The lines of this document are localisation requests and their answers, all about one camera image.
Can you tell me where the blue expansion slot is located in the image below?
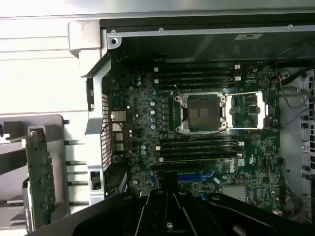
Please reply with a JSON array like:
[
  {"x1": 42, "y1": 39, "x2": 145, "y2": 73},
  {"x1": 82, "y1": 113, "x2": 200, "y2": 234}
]
[{"x1": 177, "y1": 172, "x2": 218, "y2": 182}]

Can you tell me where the silver chipset heat sink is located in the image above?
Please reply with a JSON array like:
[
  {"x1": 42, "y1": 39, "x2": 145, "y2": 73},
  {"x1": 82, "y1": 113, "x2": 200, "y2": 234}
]
[{"x1": 222, "y1": 184, "x2": 247, "y2": 200}]

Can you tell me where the green motherboard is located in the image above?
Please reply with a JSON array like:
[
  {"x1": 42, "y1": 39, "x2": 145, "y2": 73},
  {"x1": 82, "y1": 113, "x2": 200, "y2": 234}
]
[{"x1": 108, "y1": 59, "x2": 282, "y2": 212}]

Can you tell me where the CPU socket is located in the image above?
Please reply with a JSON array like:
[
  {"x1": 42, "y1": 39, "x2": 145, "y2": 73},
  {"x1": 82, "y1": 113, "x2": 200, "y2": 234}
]
[{"x1": 174, "y1": 92, "x2": 228, "y2": 135}]

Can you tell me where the grey parts rack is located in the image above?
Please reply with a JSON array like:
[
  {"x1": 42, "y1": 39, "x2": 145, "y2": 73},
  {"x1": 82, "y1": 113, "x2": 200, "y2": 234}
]
[{"x1": 0, "y1": 114, "x2": 71, "y2": 236}]

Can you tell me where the silver metal drive cage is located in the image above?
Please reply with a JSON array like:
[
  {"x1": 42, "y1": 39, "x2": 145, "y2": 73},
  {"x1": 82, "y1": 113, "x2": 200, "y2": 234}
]
[{"x1": 279, "y1": 69, "x2": 315, "y2": 219}]

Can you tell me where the metal socket cover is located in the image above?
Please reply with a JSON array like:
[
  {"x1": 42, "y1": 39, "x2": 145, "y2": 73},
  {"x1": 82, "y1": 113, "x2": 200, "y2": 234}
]
[{"x1": 226, "y1": 92, "x2": 271, "y2": 130}]

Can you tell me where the thin locking lever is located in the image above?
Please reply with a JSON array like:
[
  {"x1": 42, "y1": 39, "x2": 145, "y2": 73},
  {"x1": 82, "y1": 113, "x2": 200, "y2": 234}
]
[{"x1": 171, "y1": 84, "x2": 183, "y2": 97}]

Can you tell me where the open PC case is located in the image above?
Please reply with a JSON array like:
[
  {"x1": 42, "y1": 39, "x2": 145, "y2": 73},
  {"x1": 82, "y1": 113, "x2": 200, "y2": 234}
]
[{"x1": 67, "y1": 17, "x2": 315, "y2": 236}]

